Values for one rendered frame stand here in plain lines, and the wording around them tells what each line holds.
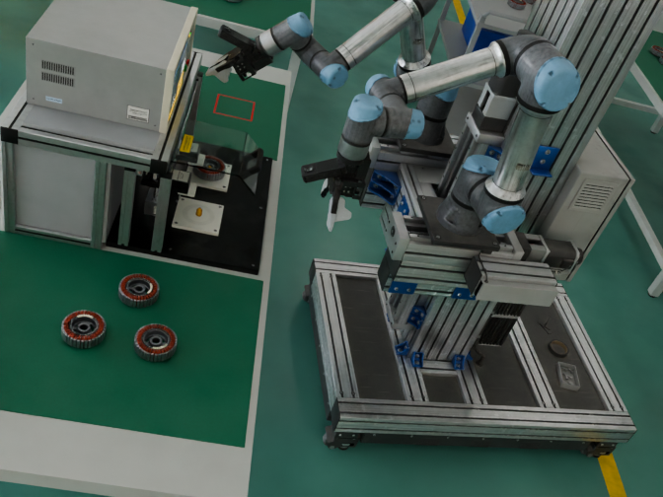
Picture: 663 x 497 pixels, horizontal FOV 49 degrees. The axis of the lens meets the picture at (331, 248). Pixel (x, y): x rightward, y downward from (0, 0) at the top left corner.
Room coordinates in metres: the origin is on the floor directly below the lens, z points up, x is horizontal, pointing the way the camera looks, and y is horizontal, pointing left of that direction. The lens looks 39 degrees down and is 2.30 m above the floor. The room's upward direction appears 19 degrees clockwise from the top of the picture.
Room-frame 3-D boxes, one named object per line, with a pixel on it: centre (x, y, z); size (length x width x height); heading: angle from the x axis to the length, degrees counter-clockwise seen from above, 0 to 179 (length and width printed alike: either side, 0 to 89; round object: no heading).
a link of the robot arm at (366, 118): (1.57, 0.03, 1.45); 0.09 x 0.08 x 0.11; 118
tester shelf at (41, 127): (1.89, 0.79, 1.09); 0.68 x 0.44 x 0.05; 12
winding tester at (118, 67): (1.90, 0.79, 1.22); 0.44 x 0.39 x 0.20; 12
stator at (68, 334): (1.25, 0.55, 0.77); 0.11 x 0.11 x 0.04
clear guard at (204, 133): (1.82, 0.45, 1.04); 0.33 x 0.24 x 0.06; 102
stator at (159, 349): (1.28, 0.37, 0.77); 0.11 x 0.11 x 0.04
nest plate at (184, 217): (1.84, 0.45, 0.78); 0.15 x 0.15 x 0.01; 12
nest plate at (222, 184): (2.07, 0.50, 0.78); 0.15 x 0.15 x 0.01; 12
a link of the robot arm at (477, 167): (1.91, -0.35, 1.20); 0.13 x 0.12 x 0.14; 28
